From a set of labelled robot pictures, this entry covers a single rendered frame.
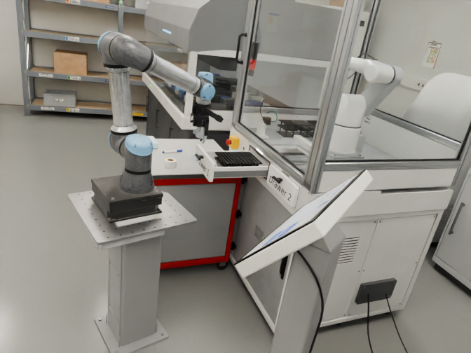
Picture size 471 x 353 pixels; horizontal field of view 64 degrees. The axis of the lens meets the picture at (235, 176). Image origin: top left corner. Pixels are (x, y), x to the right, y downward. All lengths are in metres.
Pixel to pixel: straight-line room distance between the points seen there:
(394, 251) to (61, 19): 5.17
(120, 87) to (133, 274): 0.86
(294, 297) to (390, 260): 1.15
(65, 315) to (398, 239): 1.89
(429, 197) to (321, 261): 1.19
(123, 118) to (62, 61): 4.03
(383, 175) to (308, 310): 0.89
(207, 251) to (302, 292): 1.33
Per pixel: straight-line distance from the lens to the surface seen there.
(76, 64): 5.71
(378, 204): 2.06
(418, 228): 2.40
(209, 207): 2.37
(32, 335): 2.34
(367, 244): 2.19
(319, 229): 0.97
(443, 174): 2.29
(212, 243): 2.52
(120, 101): 1.72
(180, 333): 2.27
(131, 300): 2.00
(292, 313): 1.37
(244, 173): 2.05
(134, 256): 1.84
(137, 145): 1.65
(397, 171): 2.04
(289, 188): 1.88
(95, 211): 1.79
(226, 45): 2.82
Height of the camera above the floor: 1.63
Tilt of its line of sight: 23 degrees down
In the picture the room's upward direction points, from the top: 9 degrees clockwise
